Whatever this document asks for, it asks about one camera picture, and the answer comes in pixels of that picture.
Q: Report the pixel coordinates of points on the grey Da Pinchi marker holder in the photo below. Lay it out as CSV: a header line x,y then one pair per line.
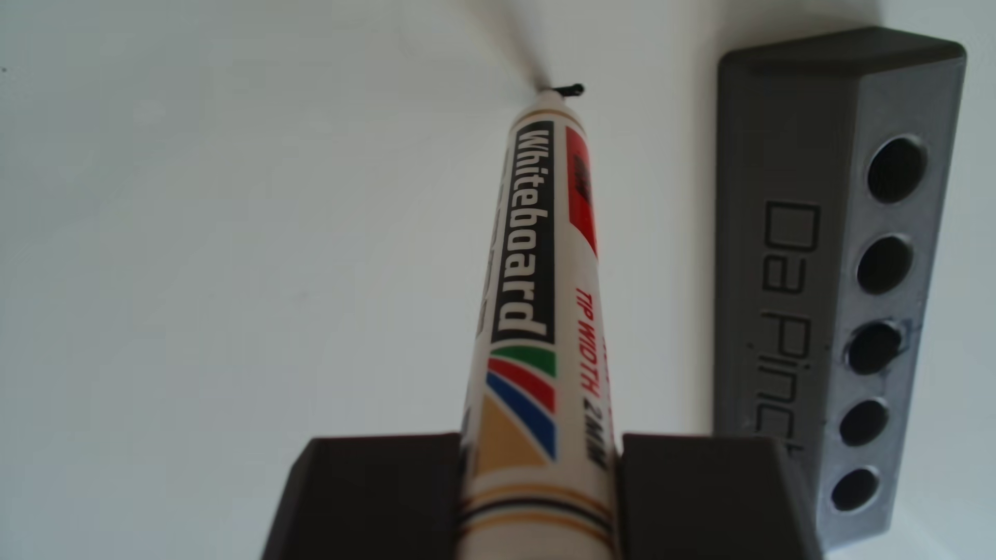
x,y
778,155

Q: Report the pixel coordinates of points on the white whiteboard marker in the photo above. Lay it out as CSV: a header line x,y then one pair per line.
x,y
533,311

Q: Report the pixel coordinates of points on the whiteboard with aluminium frame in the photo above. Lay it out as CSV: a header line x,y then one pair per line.
x,y
233,233

